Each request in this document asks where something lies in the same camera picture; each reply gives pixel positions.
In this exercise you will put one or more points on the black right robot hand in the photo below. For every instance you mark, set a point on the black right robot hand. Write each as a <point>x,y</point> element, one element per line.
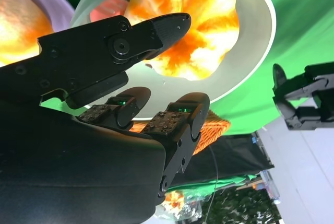
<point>78,51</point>

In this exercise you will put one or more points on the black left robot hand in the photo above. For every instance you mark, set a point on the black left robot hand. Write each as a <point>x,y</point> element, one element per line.
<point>313,88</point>

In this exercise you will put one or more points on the grey-green round bowl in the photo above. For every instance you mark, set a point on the grey-green round bowl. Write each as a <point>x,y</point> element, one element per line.
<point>250,38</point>

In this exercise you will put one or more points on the pink cake slice black dot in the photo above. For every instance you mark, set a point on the pink cake slice black dot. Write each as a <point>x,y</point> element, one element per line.
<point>109,7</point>

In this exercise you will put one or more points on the orange wicker basket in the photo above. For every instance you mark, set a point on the orange wicker basket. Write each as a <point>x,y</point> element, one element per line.
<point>214,130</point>

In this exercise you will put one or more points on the clear bag with bread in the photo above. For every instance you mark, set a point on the clear bag with bread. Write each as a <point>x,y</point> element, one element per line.
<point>174,203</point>

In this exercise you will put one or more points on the black backdrop cloth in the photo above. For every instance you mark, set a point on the black backdrop cloth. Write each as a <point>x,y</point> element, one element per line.
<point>221,156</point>

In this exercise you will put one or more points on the green leafy plant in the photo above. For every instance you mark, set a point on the green leafy plant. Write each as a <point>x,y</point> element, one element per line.
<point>235,208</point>

